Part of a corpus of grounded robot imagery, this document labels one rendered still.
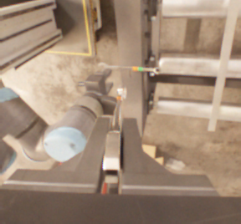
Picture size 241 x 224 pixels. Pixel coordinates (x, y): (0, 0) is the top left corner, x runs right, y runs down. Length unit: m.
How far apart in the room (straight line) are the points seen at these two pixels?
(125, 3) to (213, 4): 0.41
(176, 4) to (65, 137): 0.73
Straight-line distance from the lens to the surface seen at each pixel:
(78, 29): 1.74
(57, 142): 0.41
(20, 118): 0.49
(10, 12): 1.40
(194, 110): 1.15
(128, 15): 0.67
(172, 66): 0.99
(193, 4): 0.91
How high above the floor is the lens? 1.81
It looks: 50 degrees down
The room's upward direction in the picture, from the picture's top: 156 degrees counter-clockwise
